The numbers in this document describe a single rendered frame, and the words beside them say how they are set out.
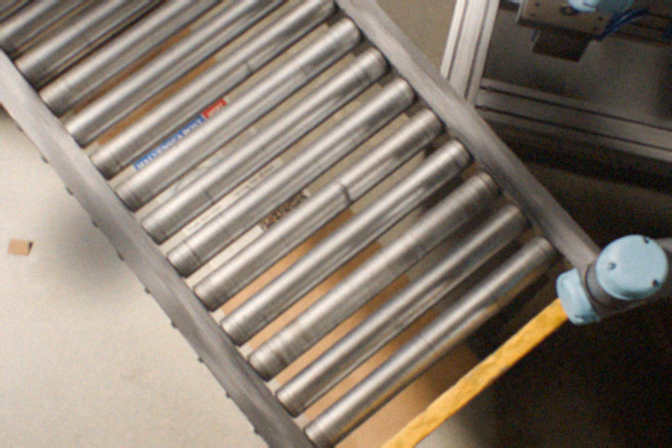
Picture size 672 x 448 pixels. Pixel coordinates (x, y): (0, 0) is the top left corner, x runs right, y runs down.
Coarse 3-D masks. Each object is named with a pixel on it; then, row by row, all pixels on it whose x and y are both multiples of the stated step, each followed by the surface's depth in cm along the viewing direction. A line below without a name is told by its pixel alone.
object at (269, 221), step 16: (208, 112) 236; (192, 128) 235; (160, 144) 234; (144, 160) 233; (208, 160) 233; (192, 176) 232; (256, 176) 232; (176, 192) 231; (240, 192) 231; (304, 192) 231; (288, 208) 230; (192, 224) 229; (272, 224) 229; (240, 240) 228; (224, 256) 227
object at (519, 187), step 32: (352, 0) 156; (384, 32) 155; (416, 64) 153; (416, 96) 154; (448, 96) 152; (448, 128) 151; (480, 128) 151; (480, 160) 149; (512, 160) 149; (512, 192) 148; (544, 192) 148; (544, 224) 147; (576, 224) 147; (576, 256) 146
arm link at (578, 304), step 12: (588, 264) 137; (564, 276) 136; (576, 276) 134; (564, 288) 135; (576, 288) 133; (564, 300) 137; (576, 300) 133; (588, 300) 133; (648, 300) 135; (576, 312) 134; (588, 312) 133; (600, 312) 134; (612, 312) 134
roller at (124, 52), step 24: (192, 0) 156; (216, 0) 158; (144, 24) 155; (168, 24) 156; (120, 48) 154; (144, 48) 155; (72, 72) 153; (96, 72) 153; (120, 72) 155; (48, 96) 152; (72, 96) 153
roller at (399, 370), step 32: (512, 256) 147; (544, 256) 146; (480, 288) 145; (512, 288) 145; (448, 320) 143; (480, 320) 144; (416, 352) 142; (448, 352) 144; (384, 384) 141; (320, 416) 141; (352, 416) 140
